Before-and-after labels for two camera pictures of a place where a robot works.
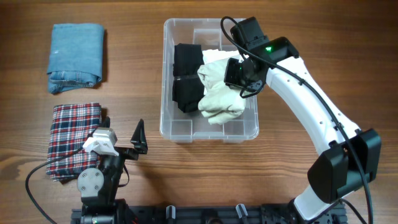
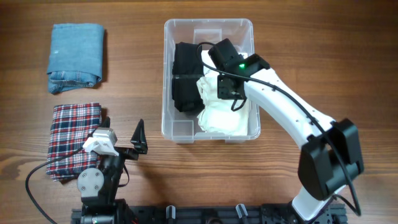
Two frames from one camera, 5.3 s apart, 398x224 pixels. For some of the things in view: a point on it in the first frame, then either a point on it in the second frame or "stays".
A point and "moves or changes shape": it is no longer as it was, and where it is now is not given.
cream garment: x=219 y=102 moves or changes shape
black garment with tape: x=188 y=88 stays
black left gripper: x=139 y=142 stays
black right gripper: x=231 y=79 → x=222 y=91
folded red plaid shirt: x=70 y=126 stays
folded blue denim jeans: x=76 y=59 stays
